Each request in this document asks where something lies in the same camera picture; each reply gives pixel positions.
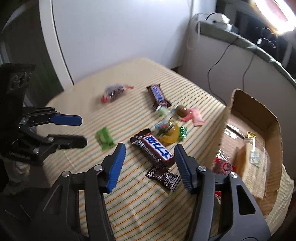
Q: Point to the small clear green jelly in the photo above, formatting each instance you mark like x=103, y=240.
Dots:
x=162, y=110

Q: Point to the brown chocolate egg candy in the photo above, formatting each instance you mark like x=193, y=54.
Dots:
x=181, y=111

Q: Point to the white power strip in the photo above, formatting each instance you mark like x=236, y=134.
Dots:
x=219, y=20

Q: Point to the striped yellow table cloth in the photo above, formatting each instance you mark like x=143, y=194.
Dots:
x=205, y=205

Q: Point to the yellow jelly cup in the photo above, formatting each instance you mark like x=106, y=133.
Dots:
x=167, y=131

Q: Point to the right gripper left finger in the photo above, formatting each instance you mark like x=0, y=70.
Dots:
x=74, y=208

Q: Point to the light green candy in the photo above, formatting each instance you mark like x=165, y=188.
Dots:
x=104, y=139

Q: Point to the pink candy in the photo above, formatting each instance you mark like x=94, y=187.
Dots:
x=194, y=115

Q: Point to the dark brown small candy packet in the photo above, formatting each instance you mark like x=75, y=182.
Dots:
x=166, y=179

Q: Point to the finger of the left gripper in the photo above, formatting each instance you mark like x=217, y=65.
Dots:
x=66, y=120
x=65, y=142

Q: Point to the open cardboard box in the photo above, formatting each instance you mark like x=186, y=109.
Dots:
x=246, y=114

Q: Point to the Snickers bar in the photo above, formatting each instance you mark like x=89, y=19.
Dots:
x=158, y=97
x=152, y=147

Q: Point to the red clear bag dark snack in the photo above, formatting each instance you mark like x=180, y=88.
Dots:
x=113, y=92

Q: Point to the sandwich bread pack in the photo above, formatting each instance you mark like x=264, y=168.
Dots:
x=253, y=165

